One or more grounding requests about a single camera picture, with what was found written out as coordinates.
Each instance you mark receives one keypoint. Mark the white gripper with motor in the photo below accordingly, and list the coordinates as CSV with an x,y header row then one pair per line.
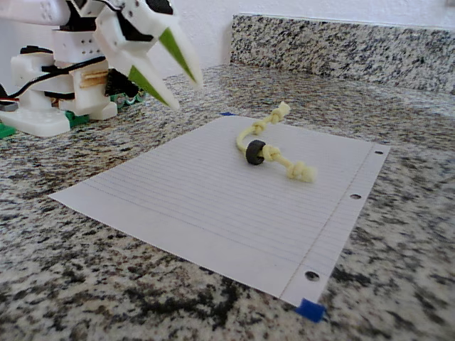
x,y
119,46

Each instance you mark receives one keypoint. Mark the black and green circuit board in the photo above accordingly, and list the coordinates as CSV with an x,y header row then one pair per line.
x,y
117,83

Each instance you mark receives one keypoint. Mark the blue tape piece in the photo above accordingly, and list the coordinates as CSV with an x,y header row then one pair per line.
x,y
311,309
227,114

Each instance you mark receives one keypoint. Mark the green table clamp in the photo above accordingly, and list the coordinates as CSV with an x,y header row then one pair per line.
x,y
6,132
76,120

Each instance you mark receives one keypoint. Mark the lined paper sheet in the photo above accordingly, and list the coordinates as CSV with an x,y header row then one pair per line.
x,y
213,220

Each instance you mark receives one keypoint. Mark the speckled granite backsplash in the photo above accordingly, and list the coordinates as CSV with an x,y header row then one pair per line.
x,y
337,49

